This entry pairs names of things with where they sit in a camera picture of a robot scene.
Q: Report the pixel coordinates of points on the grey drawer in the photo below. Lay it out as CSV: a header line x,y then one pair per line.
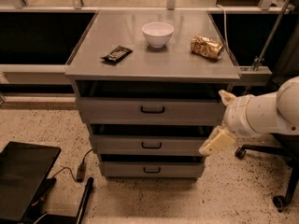
x,y
150,111
147,145
151,170

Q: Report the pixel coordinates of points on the black bar on floor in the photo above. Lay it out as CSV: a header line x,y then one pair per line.
x,y
84,200

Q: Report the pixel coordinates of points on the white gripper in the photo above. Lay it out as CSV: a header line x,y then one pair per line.
x,y
237,115

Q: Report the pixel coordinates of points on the crushed golden can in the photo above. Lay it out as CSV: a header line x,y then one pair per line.
x,y
206,47

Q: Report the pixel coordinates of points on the grey bottom drawer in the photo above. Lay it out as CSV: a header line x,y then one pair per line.
x,y
151,170

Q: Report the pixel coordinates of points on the grey drawer cabinet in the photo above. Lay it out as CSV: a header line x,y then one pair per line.
x,y
171,72

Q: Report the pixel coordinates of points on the black laptop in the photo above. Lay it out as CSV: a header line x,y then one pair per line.
x,y
23,169

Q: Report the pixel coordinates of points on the metal rod with clamp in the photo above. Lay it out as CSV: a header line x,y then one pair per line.
x,y
258,60

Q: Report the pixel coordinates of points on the white bowl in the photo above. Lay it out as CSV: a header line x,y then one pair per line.
x,y
157,34

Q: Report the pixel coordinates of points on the black snack bar wrapper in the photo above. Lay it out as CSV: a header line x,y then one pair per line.
x,y
117,54

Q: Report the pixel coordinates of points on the black power adapter with cable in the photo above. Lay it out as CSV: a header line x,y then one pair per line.
x,y
79,176

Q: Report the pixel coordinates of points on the grey top drawer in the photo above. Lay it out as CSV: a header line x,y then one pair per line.
x,y
150,111

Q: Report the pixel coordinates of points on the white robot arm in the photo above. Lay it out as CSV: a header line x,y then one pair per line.
x,y
250,116

